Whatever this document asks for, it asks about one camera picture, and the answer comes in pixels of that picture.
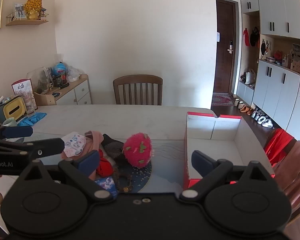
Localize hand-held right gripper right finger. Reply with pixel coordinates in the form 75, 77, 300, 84
179, 150, 275, 202

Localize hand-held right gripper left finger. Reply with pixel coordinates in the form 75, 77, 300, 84
18, 150, 118, 202

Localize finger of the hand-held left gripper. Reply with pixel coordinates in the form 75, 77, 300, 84
0, 137, 65, 161
0, 125, 34, 139

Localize red scarf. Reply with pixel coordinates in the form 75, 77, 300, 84
96, 149, 114, 177

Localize printed white face mask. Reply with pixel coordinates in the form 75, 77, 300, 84
61, 132, 87, 158

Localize red and white cardboard box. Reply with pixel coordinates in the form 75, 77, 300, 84
184, 112, 275, 191

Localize pink dragon fruit plush toy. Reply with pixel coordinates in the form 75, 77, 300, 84
122, 132, 154, 168

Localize pale green mug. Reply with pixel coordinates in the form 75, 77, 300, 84
2, 117, 18, 127

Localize blue gloves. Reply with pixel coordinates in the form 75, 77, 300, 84
17, 112, 48, 127

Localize yellow tissue box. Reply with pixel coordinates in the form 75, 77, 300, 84
0, 96, 28, 124

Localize black cloth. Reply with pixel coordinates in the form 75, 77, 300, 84
101, 134, 127, 166

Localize blue printed packet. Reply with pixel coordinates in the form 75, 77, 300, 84
94, 177, 119, 196

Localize red and white paper carton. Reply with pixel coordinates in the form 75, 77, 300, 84
11, 79, 33, 101

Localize clear plastic container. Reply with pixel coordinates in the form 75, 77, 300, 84
27, 67, 52, 93

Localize white and wood sideboard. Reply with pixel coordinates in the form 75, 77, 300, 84
34, 74, 93, 106

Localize patterned red rug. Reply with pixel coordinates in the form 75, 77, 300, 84
211, 92, 234, 107

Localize row of shoes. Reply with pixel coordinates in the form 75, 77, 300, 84
234, 98, 274, 128

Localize clear plastic bags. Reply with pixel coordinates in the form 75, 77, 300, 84
66, 66, 81, 82

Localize red cloth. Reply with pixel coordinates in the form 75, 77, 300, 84
264, 128, 294, 168

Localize pink fringed scarf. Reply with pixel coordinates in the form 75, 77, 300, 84
274, 140, 300, 213

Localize white tote bag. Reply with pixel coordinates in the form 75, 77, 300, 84
245, 69, 256, 85

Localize dark brown door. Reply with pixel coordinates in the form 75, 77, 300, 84
213, 0, 237, 102

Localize golden flower ornament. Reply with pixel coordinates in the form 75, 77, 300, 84
24, 0, 43, 20

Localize red hanging ornament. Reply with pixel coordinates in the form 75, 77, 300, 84
243, 28, 251, 47

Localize black hanging bag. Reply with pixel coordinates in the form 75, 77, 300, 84
250, 27, 260, 47

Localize white wall cabinet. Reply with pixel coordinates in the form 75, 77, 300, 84
236, 0, 300, 131

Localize wooden wall shelf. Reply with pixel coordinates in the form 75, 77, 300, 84
6, 12, 49, 26

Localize small photo frame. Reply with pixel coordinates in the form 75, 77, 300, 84
14, 3, 27, 20

